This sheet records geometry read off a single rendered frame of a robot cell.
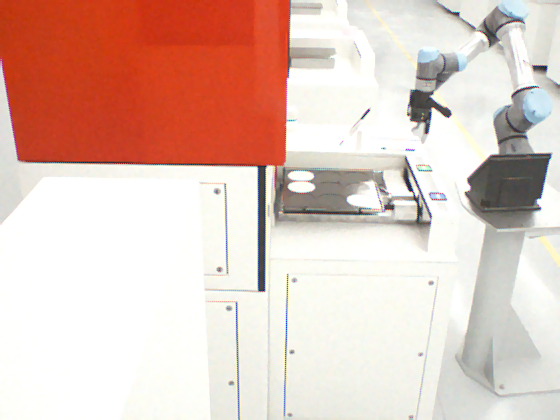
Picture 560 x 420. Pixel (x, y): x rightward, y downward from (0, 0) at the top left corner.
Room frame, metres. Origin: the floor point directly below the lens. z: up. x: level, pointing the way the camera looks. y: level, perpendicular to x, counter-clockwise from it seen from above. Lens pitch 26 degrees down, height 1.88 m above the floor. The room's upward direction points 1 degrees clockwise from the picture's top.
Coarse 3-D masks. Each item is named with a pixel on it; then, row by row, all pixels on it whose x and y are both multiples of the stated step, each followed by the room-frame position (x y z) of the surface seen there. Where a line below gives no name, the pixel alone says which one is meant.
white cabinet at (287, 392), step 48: (288, 288) 1.81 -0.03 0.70; (336, 288) 1.80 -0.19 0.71; (384, 288) 1.80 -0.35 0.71; (432, 288) 1.80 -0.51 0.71; (288, 336) 1.80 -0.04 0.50; (336, 336) 1.80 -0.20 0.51; (384, 336) 1.80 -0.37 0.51; (432, 336) 1.80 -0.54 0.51; (288, 384) 1.80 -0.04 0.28; (336, 384) 1.80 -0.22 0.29; (384, 384) 1.80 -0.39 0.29; (432, 384) 1.80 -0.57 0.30
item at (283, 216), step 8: (280, 216) 2.08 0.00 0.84; (288, 216) 2.07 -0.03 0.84; (296, 216) 2.07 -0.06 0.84; (304, 216) 2.07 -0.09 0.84; (312, 216) 2.07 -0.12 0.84; (320, 216) 2.07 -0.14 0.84; (328, 216) 2.07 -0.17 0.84; (336, 216) 2.07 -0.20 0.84; (344, 216) 2.07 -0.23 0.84; (352, 216) 2.07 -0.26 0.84; (360, 216) 2.07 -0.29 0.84; (368, 216) 2.07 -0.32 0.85; (376, 216) 2.07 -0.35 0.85; (384, 216) 2.07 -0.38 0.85; (392, 216) 2.07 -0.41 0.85
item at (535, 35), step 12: (528, 0) 8.51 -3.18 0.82; (540, 0) 8.02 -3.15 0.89; (552, 0) 8.02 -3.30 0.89; (540, 12) 8.05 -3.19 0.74; (552, 12) 8.05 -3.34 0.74; (528, 24) 8.36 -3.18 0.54; (540, 24) 8.05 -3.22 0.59; (552, 24) 8.05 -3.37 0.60; (528, 36) 8.29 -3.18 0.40; (540, 36) 8.05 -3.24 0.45; (552, 36) 8.05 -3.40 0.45; (528, 48) 8.21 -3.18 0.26; (540, 48) 8.05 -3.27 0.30; (540, 60) 8.05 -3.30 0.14
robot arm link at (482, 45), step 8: (480, 24) 2.66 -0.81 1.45; (472, 32) 2.64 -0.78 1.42; (480, 32) 2.61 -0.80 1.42; (472, 40) 2.58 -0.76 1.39; (480, 40) 2.59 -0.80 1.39; (488, 40) 2.59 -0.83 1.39; (496, 40) 2.61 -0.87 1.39; (464, 48) 2.54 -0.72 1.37; (472, 48) 2.55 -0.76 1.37; (480, 48) 2.57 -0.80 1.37; (488, 48) 2.61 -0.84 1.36; (472, 56) 2.54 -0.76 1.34
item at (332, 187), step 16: (288, 176) 2.30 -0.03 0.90; (320, 176) 2.31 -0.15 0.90; (336, 176) 2.31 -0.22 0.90; (352, 176) 2.32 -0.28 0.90; (368, 176) 2.32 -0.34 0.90; (288, 192) 2.15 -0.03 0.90; (304, 192) 2.15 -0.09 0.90; (320, 192) 2.16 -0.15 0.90; (336, 192) 2.16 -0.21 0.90; (352, 192) 2.16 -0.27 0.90; (368, 192) 2.16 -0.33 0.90
